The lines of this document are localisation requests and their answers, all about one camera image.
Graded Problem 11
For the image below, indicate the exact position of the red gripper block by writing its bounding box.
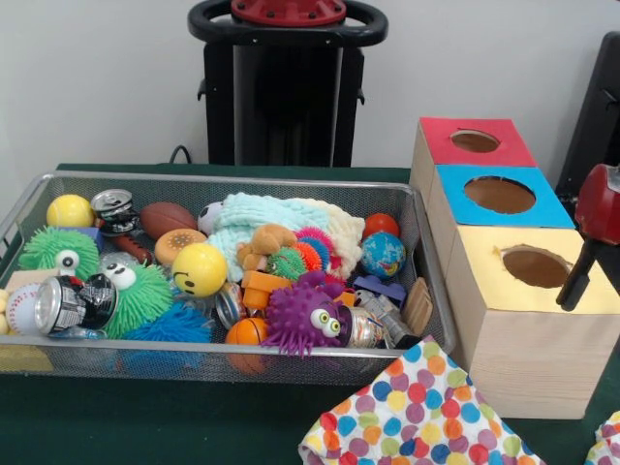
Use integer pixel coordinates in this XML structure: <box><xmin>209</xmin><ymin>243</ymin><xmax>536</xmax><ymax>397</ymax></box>
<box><xmin>556</xmin><ymin>163</ymin><xmax>620</xmax><ymax>313</ymax></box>

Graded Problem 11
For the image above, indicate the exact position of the dark green table cloth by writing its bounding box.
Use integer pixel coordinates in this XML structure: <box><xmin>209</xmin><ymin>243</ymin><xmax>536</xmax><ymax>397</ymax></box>
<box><xmin>0</xmin><ymin>163</ymin><xmax>620</xmax><ymax>465</ymax></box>

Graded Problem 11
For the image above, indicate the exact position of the purple spiky monster toy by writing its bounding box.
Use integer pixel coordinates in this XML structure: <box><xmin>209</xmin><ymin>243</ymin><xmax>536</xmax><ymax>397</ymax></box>
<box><xmin>263</xmin><ymin>271</ymin><xmax>355</xmax><ymax>357</ymax></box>

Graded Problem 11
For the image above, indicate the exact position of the cream yellow cloth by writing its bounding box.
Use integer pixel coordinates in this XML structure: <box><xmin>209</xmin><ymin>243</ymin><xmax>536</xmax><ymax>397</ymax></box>
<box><xmin>310</xmin><ymin>201</ymin><xmax>367</xmax><ymax>277</ymax></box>

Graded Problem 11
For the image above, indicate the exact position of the blue globe ball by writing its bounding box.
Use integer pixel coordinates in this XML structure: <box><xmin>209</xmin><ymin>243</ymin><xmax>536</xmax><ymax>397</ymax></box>
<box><xmin>360</xmin><ymin>232</ymin><xmax>408</xmax><ymax>280</ymax></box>

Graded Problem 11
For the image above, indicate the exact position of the wooden box with three holes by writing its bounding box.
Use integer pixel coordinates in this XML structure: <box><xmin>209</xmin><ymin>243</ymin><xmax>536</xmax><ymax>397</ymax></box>
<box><xmin>410</xmin><ymin>117</ymin><xmax>620</xmax><ymax>420</ymax></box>

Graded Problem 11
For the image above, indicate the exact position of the small soccer ball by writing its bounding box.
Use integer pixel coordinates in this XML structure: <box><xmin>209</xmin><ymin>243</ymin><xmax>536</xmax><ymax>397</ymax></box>
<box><xmin>198</xmin><ymin>201</ymin><xmax>226</xmax><ymax>236</ymax></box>

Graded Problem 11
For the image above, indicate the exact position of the shallow clear bin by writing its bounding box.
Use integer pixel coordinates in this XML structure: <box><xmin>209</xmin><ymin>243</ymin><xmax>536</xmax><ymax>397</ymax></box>
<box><xmin>0</xmin><ymin>171</ymin><xmax>458</xmax><ymax>388</ymax></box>

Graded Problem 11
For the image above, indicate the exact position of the brown monkey toy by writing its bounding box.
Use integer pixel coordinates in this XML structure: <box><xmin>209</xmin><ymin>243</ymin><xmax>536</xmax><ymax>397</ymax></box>
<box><xmin>236</xmin><ymin>223</ymin><xmax>299</xmax><ymax>274</ymax></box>

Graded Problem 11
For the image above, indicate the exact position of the colourful patterned cloth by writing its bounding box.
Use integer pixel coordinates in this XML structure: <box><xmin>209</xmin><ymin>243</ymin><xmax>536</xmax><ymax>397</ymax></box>
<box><xmin>298</xmin><ymin>336</ymin><xmax>545</xmax><ymax>465</ymax></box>
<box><xmin>584</xmin><ymin>411</ymin><xmax>620</xmax><ymax>465</ymax></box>

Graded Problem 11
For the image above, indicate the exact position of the small brown football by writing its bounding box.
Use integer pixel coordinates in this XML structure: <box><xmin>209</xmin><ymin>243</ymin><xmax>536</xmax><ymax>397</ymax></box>
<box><xmin>141</xmin><ymin>201</ymin><xmax>199</xmax><ymax>240</ymax></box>

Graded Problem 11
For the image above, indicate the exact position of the light teal cloth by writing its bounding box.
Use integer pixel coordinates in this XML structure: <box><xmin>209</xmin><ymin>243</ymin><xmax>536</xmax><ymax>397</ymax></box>
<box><xmin>206</xmin><ymin>192</ymin><xmax>332</xmax><ymax>258</ymax></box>

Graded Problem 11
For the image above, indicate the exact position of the blue spiky ball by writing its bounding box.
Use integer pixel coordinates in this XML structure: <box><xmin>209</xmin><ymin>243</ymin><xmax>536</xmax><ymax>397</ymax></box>
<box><xmin>121</xmin><ymin>305</ymin><xmax>216</xmax><ymax>379</ymax></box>

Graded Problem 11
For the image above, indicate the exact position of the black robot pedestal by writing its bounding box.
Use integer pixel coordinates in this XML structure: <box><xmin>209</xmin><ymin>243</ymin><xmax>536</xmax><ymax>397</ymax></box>
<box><xmin>188</xmin><ymin>0</ymin><xmax>388</xmax><ymax>166</ymax></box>

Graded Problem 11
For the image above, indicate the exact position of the green spiky ball with eyes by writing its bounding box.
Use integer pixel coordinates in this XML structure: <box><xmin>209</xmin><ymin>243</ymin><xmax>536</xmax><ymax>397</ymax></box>
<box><xmin>97</xmin><ymin>262</ymin><xmax>177</xmax><ymax>340</ymax></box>

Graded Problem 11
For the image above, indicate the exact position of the yellow ball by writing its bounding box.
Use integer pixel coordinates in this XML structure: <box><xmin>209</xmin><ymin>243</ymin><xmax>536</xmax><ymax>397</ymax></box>
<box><xmin>173</xmin><ymin>243</ymin><xmax>231</xmax><ymax>299</ymax></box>
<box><xmin>47</xmin><ymin>193</ymin><xmax>95</xmax><ymax>230</ymax></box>

